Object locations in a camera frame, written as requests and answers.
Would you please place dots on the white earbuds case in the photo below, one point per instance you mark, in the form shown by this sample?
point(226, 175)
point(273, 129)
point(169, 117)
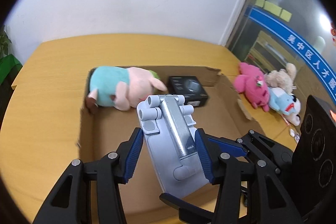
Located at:
point(291, 132)

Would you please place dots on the white panda plush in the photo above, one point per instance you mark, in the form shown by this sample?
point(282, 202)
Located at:
point(294, 118)

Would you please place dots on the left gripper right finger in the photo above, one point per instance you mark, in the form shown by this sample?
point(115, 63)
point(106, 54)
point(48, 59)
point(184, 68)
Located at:
point(223, 169)

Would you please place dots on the pink bear plush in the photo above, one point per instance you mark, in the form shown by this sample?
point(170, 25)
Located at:
point(251, 83)

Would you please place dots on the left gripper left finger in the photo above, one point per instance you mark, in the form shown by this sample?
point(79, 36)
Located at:
point(69, 201)

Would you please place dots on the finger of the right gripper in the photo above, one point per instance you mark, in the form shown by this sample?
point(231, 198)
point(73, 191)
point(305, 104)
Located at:
point(254, 146)
point(189, 206)

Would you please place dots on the green potted plant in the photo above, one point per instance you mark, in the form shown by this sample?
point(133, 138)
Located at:
point(5, 42)

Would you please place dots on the brown cardboard box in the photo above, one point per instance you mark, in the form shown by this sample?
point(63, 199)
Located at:
point(223, 115)

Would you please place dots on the grey folding phone stand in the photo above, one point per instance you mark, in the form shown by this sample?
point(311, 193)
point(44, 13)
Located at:
point(169, 132)

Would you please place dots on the black UGREEN charger box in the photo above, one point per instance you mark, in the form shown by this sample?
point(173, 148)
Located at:
point(190, 87)

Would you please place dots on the right gripper black camera box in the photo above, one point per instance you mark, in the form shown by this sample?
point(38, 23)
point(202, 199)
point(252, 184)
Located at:
point(311, 177)

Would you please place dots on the pig plush in teal shirt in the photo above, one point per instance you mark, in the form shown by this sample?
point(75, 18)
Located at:
point(121, 88)

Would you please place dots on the green cloth covered table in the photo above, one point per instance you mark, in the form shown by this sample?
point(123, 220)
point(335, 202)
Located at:
point(10, 66)

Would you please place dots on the cream rabbit plush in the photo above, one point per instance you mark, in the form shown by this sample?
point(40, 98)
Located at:
point(284, 78)

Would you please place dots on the blue plush with red collar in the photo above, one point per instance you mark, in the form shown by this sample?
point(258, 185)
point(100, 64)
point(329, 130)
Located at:
point(280, 101)

